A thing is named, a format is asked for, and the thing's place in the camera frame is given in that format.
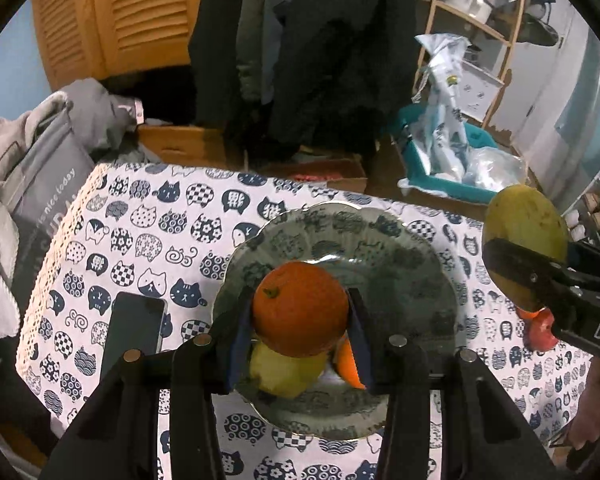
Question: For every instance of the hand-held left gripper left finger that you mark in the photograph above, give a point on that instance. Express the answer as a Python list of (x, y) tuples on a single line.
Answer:
[(240, 345)]

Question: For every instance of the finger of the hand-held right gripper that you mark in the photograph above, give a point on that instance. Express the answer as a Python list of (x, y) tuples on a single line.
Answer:
[(592, 260), (525, 265)]

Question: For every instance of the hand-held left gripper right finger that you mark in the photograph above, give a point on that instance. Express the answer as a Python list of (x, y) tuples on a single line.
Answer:
[(361, 345)]

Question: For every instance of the small tangerine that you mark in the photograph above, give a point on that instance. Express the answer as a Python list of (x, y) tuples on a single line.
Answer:
[(349, 365)]

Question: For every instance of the yellow mango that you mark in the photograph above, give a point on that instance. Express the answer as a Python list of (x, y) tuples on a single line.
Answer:
[(525, 220)]

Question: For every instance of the large orange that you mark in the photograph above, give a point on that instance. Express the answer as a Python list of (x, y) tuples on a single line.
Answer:
[(527, 313), (300, 305)]

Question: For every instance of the yellow lemon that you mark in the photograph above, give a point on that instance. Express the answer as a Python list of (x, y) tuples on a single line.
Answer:
[(285, 372)]

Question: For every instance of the red apple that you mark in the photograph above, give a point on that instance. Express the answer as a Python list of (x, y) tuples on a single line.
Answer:
[(540, 335)]

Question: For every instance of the green patterned glass bowl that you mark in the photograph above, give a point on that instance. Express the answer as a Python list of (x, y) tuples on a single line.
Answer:
[(380, 260)]

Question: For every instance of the rows of shoes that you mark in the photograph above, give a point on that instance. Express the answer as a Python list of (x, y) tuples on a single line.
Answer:
[(575, 220)]

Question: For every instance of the metal shoe rack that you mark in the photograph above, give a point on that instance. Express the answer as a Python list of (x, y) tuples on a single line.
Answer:
[(597, 180)]

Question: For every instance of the large cardboard box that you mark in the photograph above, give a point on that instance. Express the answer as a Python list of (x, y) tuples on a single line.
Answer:
[(460, 208)]

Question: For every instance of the clear plastic bag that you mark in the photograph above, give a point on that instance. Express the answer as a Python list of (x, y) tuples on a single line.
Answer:
[(495, 167)]

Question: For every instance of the teal plastic bin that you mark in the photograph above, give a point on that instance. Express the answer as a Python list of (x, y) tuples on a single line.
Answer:
[(450, 191)]

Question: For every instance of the black smartphone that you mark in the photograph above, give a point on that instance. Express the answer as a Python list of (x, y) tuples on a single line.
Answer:
[(132, 325)]

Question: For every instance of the cat print tablecloth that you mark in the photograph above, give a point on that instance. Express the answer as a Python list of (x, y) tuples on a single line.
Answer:
[(155, 240)]

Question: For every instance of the white door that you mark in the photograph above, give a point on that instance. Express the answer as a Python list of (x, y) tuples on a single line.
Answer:
[(570, 110)]

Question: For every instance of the white patterned plastic bag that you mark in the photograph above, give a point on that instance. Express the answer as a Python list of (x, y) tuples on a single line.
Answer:
[(445, 125)]

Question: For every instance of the cardboard box with red contents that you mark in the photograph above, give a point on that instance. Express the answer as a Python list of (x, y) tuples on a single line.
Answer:
[(330, 172)]

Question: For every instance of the white plastic basket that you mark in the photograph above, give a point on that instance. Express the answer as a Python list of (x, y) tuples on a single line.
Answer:
[(477, 90)]

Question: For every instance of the wooden drawer box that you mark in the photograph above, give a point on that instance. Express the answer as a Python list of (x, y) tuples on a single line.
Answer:
[(180, 145)]

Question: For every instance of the dark wok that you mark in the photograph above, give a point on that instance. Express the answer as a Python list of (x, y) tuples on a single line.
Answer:
[(535, 32)]

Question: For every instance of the wooden shelf unit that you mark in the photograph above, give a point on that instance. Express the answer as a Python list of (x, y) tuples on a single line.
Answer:
[(519, 15)]

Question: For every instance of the grey tote bag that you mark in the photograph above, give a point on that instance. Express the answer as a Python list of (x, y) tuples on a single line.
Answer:
[(45, 175)]

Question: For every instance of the white cooking pot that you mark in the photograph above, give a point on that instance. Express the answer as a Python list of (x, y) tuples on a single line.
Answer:
[(467, 2)]

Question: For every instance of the black hanging coat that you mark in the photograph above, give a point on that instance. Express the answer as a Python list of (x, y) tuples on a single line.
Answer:
[(330, 60)]

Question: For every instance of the grey hanging jacket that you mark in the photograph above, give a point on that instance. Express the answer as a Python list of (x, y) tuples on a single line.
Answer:
[(260, 35)]

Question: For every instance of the wooden louvered wardrobe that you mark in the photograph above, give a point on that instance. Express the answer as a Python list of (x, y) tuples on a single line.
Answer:
[(130, 10)]

